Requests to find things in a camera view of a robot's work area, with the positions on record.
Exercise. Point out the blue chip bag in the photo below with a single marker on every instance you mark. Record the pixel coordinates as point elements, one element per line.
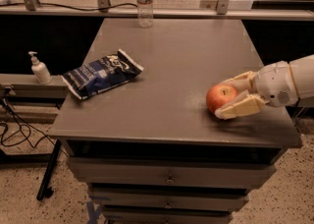
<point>101,75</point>

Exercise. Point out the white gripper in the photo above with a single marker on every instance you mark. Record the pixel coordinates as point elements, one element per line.
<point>274,84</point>

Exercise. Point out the white pump dispenser bottle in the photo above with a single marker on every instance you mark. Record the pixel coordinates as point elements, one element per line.
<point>39,69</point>

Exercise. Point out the black metal stand leg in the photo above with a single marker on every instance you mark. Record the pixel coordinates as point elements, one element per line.
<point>44,190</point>

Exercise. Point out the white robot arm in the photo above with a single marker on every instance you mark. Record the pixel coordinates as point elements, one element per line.
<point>302,71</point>

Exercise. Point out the grey drawer cabinet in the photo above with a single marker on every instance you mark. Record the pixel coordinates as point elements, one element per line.
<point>149,150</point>

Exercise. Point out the red apple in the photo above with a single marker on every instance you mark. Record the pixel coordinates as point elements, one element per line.
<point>219,95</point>

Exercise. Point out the clear water bottle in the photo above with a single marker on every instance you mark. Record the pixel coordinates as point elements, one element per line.
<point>145,13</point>

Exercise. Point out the grey metal side shelf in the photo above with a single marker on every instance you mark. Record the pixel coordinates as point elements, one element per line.
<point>35,102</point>

